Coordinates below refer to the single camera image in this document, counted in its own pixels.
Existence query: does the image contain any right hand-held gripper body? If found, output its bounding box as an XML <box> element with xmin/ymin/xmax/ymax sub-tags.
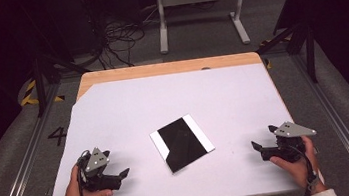
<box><xmin>257</xmin><ymin>117</ymin><xmax>321</xmax><ymax>167</ymax></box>

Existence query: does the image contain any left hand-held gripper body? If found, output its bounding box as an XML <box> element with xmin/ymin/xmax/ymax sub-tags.
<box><xmin>74</xmin><ymin>144</ymin><xmax>123</xmax><ymax>195</ymax></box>

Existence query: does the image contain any black photo frame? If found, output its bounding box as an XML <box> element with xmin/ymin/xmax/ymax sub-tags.
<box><xmin>147</xmin><ymin>110</ymin><xmax>218</xmax><ymax>177</ymax></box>

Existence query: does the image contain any person's right hand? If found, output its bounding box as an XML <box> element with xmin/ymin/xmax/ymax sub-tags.
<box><xmin>266</xmin><ymin>133</ymin><xmax>329</xmax><ymax>196</ymax></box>

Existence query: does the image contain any black metal stand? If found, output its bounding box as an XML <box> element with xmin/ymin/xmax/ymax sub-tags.
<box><xmin>27</xmin><ymin>47</ymin><xmax>97</xmax><ymax>118</ymax></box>
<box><xmin>252</xmin><ymin>17</ymin><xmax>322</xmax><ymax>90</ymax></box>

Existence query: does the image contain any white board sheet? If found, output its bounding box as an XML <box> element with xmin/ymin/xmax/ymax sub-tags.
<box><xmin>30</xmin><ymin>56</ymin><xmax>326</xmax><ymax>196</ymax></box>

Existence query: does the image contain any yellow black striped tape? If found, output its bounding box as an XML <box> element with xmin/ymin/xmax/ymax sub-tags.
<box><xmin>17</xmin><ymin>76</ymin><xmax>66</xmax><ymax>108</ymax></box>

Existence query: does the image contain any wooden table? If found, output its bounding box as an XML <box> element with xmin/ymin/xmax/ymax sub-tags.
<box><xmin>73</xmin><ymin>44</ymin><xmax>326</xmax><ymax>196</ymax></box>

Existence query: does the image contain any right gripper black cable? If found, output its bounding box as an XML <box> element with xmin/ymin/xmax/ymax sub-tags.
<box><xmin>287</xmin><ymin>141</ymin><xmax>319</xmax><ymax>196</ymax></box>

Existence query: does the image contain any aluminium floor rail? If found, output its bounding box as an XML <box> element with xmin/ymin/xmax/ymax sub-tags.
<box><xmin>291</xmin><ymin>45</ymin><xmax>349</xmax><ymax>196</ymax></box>
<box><xmin>0</xmin><ymin>81</ymin><xmax>75</xmax><ymax>196</ymax></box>

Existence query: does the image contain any grey wrist strap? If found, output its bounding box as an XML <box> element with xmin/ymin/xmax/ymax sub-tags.
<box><xmin>303</xmin><ymin>169</ymin><xmax>325</xmax><ymax>194</ymax></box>

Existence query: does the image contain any bundle of black cables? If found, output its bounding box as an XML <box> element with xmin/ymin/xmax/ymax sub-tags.
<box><xmin>91</xmin><ymin>12</ymin><xmax>150</xmax><ymax>72</ymax></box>

